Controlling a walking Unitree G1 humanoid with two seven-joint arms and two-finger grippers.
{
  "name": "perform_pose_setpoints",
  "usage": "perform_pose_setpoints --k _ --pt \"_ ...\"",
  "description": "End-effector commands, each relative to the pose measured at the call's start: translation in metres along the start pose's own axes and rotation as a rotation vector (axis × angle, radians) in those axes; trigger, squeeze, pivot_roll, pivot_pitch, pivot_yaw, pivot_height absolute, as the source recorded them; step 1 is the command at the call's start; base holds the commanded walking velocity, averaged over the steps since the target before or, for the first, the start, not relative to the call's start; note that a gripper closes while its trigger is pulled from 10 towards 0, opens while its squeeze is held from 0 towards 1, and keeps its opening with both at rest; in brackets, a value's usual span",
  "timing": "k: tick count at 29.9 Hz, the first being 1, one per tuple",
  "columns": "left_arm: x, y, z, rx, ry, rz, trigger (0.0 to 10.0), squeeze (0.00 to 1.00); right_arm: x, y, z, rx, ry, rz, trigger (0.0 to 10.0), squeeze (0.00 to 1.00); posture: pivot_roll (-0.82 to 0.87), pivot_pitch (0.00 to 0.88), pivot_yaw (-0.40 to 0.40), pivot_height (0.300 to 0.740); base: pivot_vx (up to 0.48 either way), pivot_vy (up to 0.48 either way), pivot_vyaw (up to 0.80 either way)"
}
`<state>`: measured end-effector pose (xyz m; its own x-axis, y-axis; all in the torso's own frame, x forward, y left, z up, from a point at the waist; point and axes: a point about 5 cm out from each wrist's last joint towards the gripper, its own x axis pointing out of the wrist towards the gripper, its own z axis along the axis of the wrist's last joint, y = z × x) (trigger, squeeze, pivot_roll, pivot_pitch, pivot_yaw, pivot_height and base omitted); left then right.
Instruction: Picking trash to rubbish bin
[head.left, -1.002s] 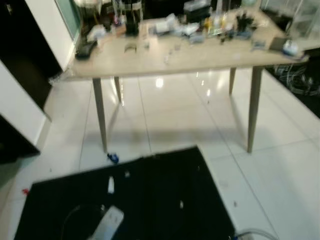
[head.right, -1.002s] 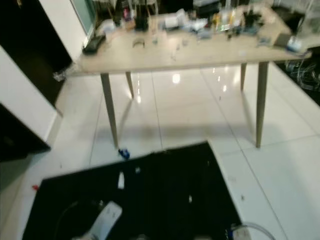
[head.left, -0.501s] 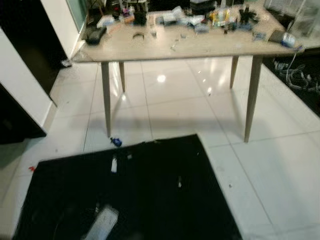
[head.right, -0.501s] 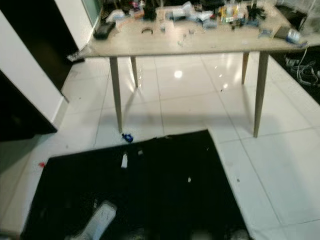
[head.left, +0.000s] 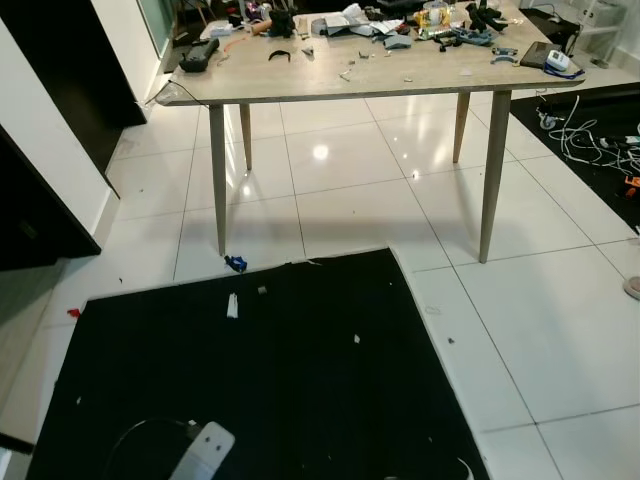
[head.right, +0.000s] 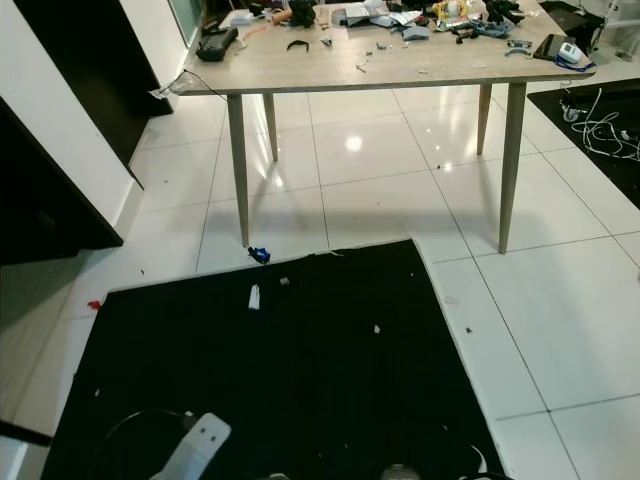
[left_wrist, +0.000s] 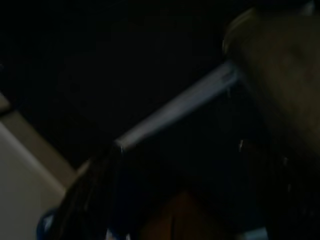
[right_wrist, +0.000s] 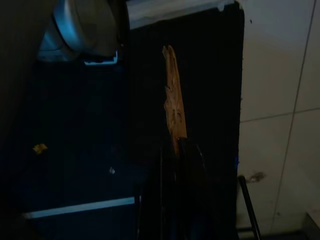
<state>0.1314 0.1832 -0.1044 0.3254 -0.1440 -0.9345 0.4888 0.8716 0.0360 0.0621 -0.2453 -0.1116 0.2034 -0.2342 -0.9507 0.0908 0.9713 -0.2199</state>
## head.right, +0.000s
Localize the black low cabinet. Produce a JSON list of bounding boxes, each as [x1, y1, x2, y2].
[[0, 95, 127, 267]]

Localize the clear plastic bag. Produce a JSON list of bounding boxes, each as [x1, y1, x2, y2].
[[148, 76, 196, 100]]

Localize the black handheld device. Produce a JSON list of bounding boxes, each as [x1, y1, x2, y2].
[[196, 27, 240, 63]]

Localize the large black floor mat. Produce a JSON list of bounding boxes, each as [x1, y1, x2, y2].
[[40, 238, 513, 480]]

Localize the black gadget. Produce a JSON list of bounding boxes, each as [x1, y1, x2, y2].
[[286, 0, 319, 28]]

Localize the white paper stack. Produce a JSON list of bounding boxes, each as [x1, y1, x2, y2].
[[332, 0, 423, 29]]

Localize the light wooden table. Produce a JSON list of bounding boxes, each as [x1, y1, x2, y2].
[[160, 0, 597, 257]]

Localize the white curved strip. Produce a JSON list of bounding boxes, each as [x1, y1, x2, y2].
[[470, 445, 493, 476]]

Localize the blue hand tool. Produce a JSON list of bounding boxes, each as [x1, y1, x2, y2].
[[452, 16, 519, 41]]

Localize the black notebook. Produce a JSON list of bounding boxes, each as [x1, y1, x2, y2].
[[532, 33, 571, 61]]

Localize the white and blue device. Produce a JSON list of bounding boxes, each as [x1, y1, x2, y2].
[[557, 40, 595, 71]]

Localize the small black floor mat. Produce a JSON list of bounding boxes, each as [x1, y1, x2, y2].
[[527, 78, 640, 193]]

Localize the white plastic drawer unit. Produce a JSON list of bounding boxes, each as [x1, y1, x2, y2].
[[592, 0, 640, 56]]

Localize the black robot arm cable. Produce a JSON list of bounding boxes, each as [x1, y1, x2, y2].
[[93, 408, 197, 480]]

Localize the white cable bundle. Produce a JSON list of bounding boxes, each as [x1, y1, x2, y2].
[[560, 87, 640, 161]]

